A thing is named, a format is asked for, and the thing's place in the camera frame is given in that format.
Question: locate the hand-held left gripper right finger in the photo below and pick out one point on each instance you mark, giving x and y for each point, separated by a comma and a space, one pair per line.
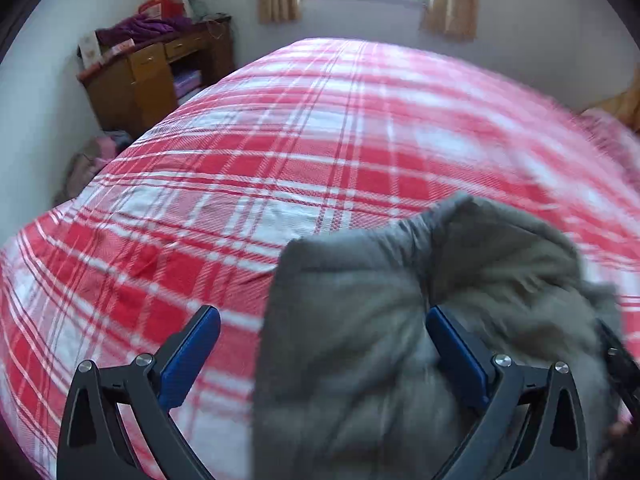
457, 355

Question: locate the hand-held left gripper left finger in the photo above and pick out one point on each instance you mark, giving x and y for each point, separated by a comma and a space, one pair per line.
192, 355

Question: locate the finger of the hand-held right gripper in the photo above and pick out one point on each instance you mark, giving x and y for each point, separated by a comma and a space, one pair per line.
622, 365

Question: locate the grey puffer jacket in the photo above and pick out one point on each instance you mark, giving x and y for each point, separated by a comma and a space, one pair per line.
375, 335

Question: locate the bed with red plaid sheet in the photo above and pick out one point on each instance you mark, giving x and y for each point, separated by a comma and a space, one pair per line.
250, 160

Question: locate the pink and grey backpack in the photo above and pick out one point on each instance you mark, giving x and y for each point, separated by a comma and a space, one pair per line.
92, 160

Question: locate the folded pink floral quilt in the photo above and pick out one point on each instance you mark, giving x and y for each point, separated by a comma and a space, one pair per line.
617, 145

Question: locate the cream and wood headboard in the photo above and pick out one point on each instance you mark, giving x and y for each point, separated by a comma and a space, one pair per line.
622, 102

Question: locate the wooden desk with drawers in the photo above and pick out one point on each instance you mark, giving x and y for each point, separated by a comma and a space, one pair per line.
135, 85

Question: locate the white card box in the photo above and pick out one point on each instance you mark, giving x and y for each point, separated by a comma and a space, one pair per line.
91, 51

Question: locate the purple cloth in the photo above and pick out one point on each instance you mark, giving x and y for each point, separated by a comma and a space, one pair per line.
145, 29

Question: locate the red gift bag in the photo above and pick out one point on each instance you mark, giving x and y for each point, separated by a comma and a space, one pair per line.
162, 6

